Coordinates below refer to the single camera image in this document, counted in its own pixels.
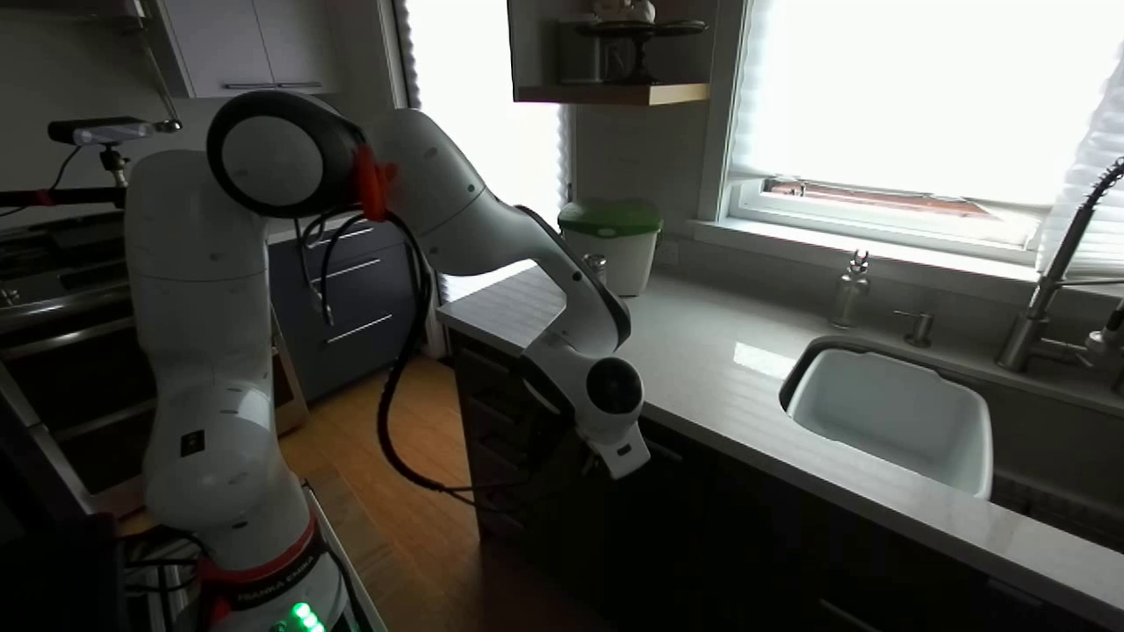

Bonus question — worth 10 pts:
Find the white window frame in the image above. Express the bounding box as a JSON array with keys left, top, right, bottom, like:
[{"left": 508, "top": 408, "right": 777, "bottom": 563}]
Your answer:
[{"left": 714, "top": 0, "right": 1124, "bottom": 270}]

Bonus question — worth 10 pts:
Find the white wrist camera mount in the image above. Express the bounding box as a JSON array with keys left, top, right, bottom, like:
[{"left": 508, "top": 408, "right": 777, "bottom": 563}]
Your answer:
[{"left": 599, "top": 430, "right": 654, "bottom": 484}]

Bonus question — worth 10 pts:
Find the white plastic wash basin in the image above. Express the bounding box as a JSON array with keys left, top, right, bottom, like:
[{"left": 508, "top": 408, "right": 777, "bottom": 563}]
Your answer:
[{"left": 777, "top": 334, "right": 998, "bottom": 501}]

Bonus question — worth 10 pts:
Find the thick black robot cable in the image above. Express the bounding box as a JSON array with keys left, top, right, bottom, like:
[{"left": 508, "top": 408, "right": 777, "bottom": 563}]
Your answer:
[{"left": 367, "top": 209, "right": 483, "bottom": 505}]

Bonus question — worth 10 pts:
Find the dark waste bin drawer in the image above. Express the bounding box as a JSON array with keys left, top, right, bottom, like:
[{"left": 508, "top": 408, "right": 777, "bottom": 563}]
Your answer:
[{"left": 524, "top": 371, "right": 714, "bottom": 624}]

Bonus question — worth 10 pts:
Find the blue-grey drawer cabinet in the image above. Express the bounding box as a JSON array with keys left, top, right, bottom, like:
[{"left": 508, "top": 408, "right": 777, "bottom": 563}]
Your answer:
[{"left": 262, "top": 215, "right": 429, "bottom": 408}]

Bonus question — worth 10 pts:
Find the small grey canister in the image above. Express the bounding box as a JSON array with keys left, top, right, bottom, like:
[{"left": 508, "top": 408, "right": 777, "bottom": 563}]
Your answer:
[{"left": 577, "top": 251, "right": 613, "bottom": 289}]

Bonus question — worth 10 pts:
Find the red cable clamp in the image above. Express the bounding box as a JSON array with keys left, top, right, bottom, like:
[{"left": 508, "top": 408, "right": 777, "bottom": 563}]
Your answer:
[{"left": 349, "top": 143, "right": 398, "bottom": 226}]

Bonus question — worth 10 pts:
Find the grey camera on stand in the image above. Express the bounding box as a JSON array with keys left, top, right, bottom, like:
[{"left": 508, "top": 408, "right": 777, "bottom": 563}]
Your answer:
[{"left": 44, "top": 112, "right": 187, "bottom": 197}]

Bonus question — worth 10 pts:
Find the thin black cable loop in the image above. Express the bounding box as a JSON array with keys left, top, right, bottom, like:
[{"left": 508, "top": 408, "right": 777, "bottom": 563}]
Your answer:
[{"left": 290, "top": 209, "right": 367, "bottom": 334}]

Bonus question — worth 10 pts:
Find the tall chrome kitchen faucet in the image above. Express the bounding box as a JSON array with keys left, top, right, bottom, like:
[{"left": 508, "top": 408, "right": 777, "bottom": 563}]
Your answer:
[{"left": 995, "top": 156, "right": 1124, "bottom": 375}]

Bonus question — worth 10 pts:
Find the grey kitchen sink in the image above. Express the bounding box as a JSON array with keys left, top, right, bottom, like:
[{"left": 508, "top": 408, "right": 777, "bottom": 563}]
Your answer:
[{"left": 769, "top": 332, "right": 1124, "bottom": 525}]

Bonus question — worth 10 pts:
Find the white compost bin green lid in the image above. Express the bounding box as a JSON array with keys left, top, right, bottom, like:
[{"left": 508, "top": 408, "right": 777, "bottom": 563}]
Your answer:
[{"left": 555, "top": 197, "right": 667, "bottom": 304}]

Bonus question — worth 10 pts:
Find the small chrome sink fitting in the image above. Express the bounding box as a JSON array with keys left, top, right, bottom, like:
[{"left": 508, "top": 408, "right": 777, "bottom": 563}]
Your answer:
[{"left": 906, "top": 306, "right": 940, "bottom": 352}]

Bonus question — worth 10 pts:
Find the small chrome tap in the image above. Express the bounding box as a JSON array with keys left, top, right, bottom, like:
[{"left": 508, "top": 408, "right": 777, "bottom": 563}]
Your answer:
[{"left": 831, "top": 247, "right": 879, "bottom": 332}]

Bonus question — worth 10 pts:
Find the white window blind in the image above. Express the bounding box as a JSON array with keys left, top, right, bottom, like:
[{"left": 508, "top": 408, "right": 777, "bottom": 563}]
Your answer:
[{"left": 1032, "top": 47, "right": 1124, "bottom": 278}]

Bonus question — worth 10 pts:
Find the black wire stand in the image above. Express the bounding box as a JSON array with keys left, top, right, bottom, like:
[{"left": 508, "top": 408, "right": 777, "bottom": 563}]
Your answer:
[{"left": 555, "top": 11, "right": 709, "bottom": 88}]

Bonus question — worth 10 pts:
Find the wooden wall shelf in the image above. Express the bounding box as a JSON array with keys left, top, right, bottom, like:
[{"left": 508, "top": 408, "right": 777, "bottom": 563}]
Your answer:
[{"left": 503, "top": 0, "right": 715, "bottom": 112}]

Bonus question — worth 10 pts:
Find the dark kitchen cabinet with countertop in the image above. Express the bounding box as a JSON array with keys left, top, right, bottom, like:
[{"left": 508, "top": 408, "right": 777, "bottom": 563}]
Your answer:
[{"left": 435, "top": 259, "right": 1124, "bottom": 632}]

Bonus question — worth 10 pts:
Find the long silver drawer handle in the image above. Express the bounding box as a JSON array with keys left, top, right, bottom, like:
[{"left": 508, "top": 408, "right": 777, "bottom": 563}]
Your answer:
[
  {"left": 310, "top": 253, "right": 387, "bottom": 293},
  {"left": 324, "top": 309, "right": 401, "bottom": 352}
]

